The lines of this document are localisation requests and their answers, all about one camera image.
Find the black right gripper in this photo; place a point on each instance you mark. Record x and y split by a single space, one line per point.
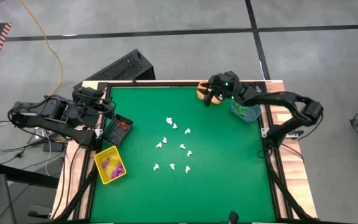
222 79

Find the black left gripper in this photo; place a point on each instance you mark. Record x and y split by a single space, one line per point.
87 105

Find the white ghost figure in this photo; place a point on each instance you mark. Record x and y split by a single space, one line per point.
187 131
187 169
172 166
156 167
164 140
174 126
158 145
189 153
169 121
182 146

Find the purple plastic figure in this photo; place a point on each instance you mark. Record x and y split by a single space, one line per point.
119 165
106 162
121 171
114 175

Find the grey arm base box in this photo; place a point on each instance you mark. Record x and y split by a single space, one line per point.
294 134

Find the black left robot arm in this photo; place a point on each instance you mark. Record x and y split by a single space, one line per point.
57 130

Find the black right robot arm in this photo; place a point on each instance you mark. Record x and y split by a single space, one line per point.
275 98

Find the yellow plastic tub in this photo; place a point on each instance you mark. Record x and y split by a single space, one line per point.
200 91

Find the black mesh basket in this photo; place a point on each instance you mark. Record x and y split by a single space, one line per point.
112 135

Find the black C-clamp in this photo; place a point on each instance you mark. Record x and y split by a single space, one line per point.
133 79

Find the black computer case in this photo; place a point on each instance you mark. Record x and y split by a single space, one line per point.
120 67

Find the blue-grey plastic tub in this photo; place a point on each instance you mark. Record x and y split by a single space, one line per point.
255 113

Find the yellow mesh basket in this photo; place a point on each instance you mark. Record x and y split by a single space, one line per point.
109 179

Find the green table mat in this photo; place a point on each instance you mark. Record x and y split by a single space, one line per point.
213 186

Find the black floor bar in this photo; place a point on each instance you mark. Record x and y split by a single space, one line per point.
20 175

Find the small black object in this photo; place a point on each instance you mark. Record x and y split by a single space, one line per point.
233 217

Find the silver metal bracket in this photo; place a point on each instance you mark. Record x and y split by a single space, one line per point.
263 132

